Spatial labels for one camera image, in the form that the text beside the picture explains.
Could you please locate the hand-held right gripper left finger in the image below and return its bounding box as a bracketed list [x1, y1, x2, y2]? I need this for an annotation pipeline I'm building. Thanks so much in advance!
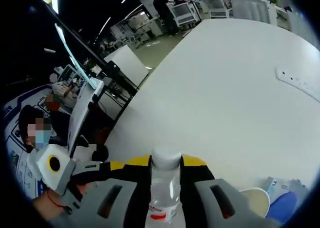
[48, 155, 154, 228]

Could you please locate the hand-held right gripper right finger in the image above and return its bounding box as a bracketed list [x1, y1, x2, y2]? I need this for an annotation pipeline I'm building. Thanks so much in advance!
[179, 154, 278, 228]

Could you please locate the clear plastic bottle item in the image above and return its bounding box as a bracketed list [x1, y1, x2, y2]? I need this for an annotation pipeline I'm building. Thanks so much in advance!
[148, 146, 183, 228]

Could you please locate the paper cup item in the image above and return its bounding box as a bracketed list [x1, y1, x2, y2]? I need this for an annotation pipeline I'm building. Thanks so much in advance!
[238, 187, 272, 218]

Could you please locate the wet wipes pack blue lid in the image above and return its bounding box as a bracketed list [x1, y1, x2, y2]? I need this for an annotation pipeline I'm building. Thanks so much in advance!
[264, 176, 310, 225]

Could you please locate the white tabletop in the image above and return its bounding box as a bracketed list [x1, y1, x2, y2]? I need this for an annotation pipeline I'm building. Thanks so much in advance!
[103, 17, 320, 215]

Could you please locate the person's left hand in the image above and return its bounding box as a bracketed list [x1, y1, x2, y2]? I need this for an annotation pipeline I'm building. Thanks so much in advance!
[56, 184, 88, 209]

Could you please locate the white panel stand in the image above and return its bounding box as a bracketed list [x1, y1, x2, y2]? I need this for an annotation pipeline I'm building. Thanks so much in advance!
[68, 79, 106, 156]

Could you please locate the person's head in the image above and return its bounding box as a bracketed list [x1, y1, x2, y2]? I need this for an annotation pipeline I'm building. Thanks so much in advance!
[18, 105, 53, 153]

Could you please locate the large display screen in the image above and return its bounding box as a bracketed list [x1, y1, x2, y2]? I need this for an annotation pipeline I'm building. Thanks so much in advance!
[41, 0, 141, 93]

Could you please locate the white machine cart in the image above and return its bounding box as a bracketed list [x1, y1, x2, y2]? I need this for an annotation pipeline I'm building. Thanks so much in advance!
[172, 1, 198, 26]

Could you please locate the red string bracelet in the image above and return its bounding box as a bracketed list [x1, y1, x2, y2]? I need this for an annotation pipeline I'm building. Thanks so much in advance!
[46, 189, 66, 211]

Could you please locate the white table cable cover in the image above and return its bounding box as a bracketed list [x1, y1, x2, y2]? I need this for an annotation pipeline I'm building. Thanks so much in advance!
[274, 66, 320, 103]

